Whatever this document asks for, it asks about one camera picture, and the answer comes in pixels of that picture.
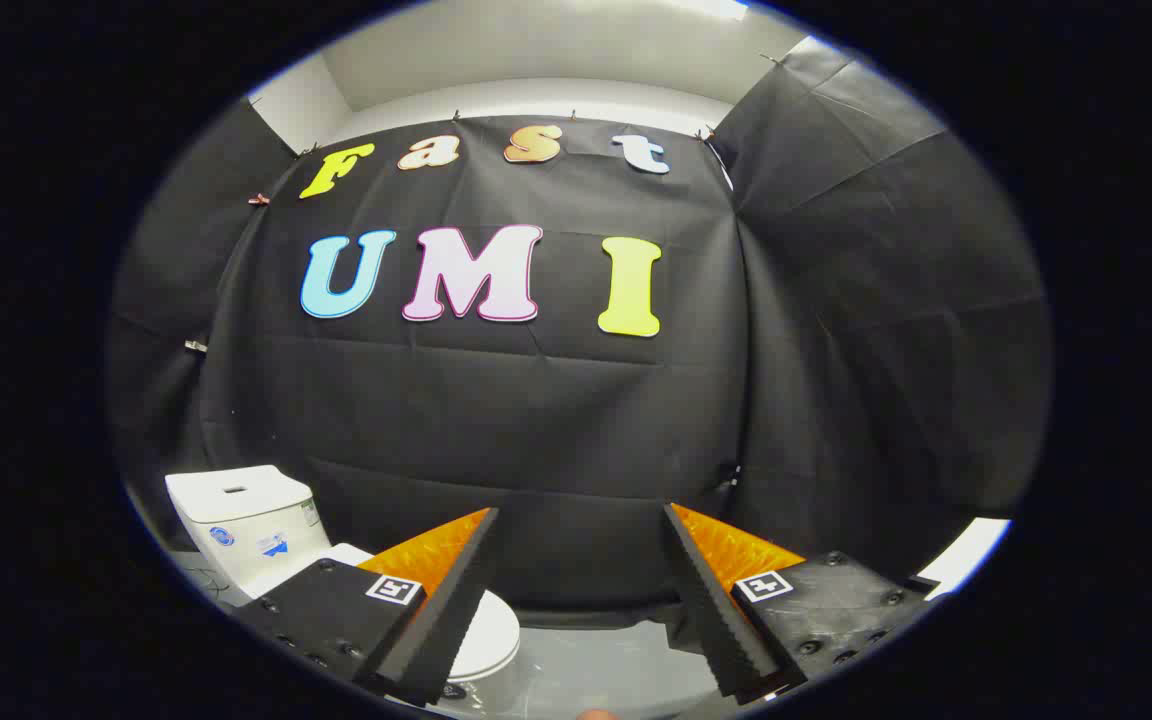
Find black backdrop cloth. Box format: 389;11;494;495
106;35;1052;641

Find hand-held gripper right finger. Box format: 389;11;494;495
662;502;942;701

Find white toilet body with tank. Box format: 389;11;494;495
165;465;377;607

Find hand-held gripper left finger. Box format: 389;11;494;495
233;507;500;708

